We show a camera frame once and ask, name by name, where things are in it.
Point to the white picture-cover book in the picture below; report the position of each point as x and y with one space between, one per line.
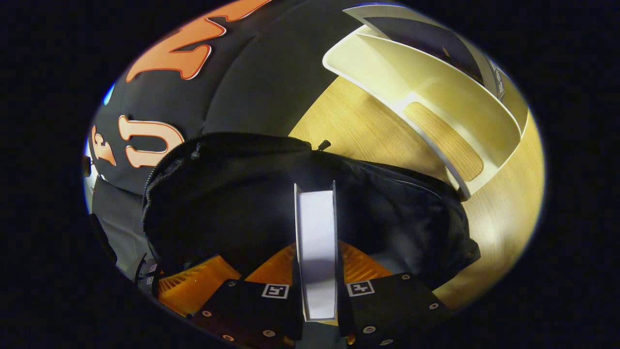
317 242

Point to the blue cover book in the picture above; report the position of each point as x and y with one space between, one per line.
426 39

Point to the black schoolbag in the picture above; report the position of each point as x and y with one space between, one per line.
223 203

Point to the white plastic bookshelf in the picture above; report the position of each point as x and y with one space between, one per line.
436 97

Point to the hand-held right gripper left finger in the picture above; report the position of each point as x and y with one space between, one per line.
247 310

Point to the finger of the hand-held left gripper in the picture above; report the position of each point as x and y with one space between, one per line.
193 286

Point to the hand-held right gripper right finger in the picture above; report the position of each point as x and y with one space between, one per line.
387 305

